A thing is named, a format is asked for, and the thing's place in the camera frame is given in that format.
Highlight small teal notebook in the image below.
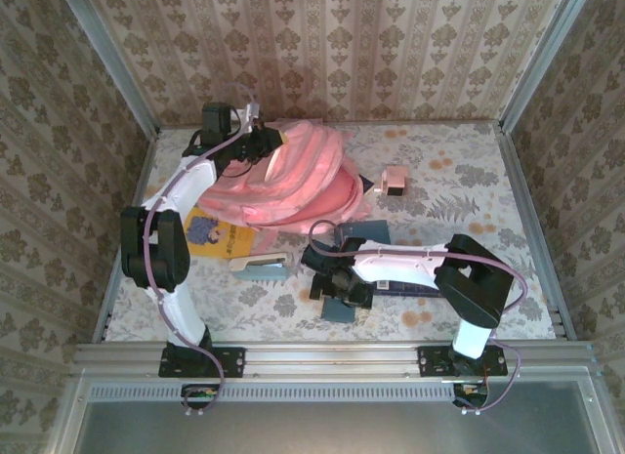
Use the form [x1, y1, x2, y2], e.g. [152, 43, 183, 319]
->
[321, 297, 356, 323]

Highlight pink backpack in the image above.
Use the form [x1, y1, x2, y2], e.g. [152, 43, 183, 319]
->
[197, 119, 375, 233]

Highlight dark blue book white print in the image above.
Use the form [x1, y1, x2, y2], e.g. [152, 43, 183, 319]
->
[373, 277, 448, 298]

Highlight white and grey-blue stapler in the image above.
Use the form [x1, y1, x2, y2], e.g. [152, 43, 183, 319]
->
[229, 251, 289, 281]

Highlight yellow book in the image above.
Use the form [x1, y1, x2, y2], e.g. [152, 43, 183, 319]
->
[184, 204, 256, 261]

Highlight small pink box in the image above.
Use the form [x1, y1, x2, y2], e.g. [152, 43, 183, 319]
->
[373, 165, 410, 197]

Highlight grey metal panel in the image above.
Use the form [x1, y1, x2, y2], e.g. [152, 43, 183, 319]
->
[72, 378, 604, 454]

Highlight black connector board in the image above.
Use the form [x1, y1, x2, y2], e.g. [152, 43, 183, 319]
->
[180, 382, 221, 410]
[451, 381, 489, 409]

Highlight long aluminium base rail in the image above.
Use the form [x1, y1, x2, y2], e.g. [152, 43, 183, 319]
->
[71, 340, 598, 377]

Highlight grey slotted cable duct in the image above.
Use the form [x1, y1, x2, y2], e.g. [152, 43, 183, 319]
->
[89, 383, 463, 402]

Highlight aluminium table side rail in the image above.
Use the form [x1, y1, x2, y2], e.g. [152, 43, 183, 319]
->
[496, 124, 575, 341]
[92, 125, 161, 344]

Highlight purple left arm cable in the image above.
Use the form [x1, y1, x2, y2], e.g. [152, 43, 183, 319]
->
[144, 84, 260, 420]

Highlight aluminium frame post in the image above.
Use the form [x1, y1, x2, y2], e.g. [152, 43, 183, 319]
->
[62, 0, 162, 136]
[497, 0, 587, 133]

